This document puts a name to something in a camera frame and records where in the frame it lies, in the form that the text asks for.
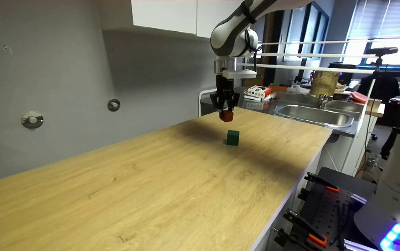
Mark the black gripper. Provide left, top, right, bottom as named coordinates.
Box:
left=209, top=72, right=241, bottom=116

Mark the red block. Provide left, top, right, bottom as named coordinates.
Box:
left=219, top=109, right=235, bottom=124

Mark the green block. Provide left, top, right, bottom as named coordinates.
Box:
left=226, top=128, right=241, bottom=146

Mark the white box with coloured print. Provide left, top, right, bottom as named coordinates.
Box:
left=244, top=83, right=276, bottom=102

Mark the stainless steel sink counter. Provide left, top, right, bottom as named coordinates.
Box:
left=198, top=86, right=387, bottom=139

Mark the white under-sink cabinet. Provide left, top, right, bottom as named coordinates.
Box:
left=318, top=116, right=378, bottom=178

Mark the small red object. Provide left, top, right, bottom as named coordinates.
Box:
left=348, top=90, right=369, bottom=104

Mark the black office chair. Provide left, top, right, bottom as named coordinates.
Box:
left=355, top=72, right=400, bottom=128

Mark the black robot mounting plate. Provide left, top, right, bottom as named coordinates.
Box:
left=295, top=166, right=378, bottom=251

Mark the window with blinds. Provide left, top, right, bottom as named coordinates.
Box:
left=341, top=0, right=400, bottom=67

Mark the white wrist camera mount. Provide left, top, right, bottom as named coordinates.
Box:
left=215, top=57, right=259, bottom=81

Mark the white metal rail frame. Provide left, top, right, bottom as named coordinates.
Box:
left=252, top=37, right=383, bottom=77

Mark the round metal wall fixture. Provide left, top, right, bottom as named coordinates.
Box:
left=106, top=97, right=121, bottom=113
left=19, top=110, right=46, bottom=130

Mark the black clamp with orange handle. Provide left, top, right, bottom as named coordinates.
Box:
left=273, top=209, right=330, bottom=249
left=302, top=171, right=343, bottom=195

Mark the camera on tripod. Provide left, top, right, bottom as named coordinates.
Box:
left=352, top=44, right=400, bottom=176

